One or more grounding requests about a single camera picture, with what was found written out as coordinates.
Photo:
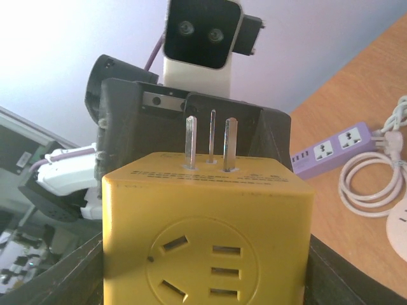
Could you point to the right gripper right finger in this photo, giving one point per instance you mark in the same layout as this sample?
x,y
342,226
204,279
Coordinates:
x,y
331,279

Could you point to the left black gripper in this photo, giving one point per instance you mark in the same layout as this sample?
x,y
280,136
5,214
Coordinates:
x,y
190,127

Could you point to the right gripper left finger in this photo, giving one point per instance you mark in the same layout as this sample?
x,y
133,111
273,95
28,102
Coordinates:
x,y
71,281

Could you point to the yellow cube socket adapter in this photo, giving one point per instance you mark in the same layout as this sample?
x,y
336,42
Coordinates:
x,y
230,230

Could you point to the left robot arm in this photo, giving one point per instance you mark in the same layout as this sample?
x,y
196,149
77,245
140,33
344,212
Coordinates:
x,y
62,185

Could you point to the pink round power strip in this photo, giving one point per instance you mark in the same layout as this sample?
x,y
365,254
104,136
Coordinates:
x,y
388,203

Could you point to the purple power strip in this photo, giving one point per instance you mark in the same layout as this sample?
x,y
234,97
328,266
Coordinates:
x,y
333,152

